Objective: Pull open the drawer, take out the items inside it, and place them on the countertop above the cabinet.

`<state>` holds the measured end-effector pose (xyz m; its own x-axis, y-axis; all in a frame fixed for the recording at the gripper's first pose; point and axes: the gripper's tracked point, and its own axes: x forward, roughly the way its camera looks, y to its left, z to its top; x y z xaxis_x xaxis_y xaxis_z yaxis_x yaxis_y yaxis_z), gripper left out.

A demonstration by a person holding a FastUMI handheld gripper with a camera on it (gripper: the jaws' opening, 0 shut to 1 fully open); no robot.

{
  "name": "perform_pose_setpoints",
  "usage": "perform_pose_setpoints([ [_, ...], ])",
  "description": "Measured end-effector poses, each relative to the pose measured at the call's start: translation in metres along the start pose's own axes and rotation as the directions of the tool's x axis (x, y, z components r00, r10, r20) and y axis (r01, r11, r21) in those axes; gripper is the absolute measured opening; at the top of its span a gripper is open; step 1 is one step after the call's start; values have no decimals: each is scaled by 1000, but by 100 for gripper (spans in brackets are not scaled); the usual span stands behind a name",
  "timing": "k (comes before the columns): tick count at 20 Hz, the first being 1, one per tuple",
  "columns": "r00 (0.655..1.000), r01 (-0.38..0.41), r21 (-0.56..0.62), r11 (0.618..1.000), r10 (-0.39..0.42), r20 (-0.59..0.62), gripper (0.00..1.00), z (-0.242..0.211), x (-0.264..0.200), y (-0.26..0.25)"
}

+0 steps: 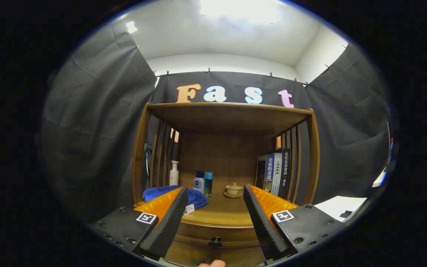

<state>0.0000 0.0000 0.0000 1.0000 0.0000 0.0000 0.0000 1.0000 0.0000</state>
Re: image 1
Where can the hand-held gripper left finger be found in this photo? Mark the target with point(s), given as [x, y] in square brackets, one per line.
[169, 222]

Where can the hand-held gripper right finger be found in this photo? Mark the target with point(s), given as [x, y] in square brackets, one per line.
[261, 222]

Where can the wooden countertop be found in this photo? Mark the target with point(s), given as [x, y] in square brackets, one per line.
[224, 211]

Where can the white drawer unit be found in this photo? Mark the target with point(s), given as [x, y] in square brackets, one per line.
[339, 205]

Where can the wooden cabinet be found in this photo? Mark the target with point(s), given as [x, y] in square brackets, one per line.
[228, 118]

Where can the blue towel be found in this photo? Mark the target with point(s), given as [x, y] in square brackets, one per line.
[154, 193]

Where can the beige lidded teacup with saucer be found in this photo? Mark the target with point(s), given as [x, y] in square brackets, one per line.
[234, 190]

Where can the white pump bottle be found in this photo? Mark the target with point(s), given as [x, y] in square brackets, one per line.
[174, 176]

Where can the book with pale spine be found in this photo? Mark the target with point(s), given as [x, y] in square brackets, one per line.
[277, 178]

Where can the grey book with blue spine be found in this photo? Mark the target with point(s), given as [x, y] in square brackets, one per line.
[269, 174]

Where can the white bottle with blue cap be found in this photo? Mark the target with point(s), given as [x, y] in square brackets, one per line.
[198, 183]

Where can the black book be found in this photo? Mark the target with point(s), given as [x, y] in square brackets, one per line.
[285, 178]

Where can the teal bottle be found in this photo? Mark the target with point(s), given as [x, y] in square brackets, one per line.
[208, 183]

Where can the white side table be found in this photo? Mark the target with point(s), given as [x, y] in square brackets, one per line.
[379, 181]

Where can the black backdrop cloth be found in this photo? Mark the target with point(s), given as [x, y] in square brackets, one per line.
[95, 111]

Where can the ceiling light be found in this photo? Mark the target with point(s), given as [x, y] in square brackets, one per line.
[131, 26]

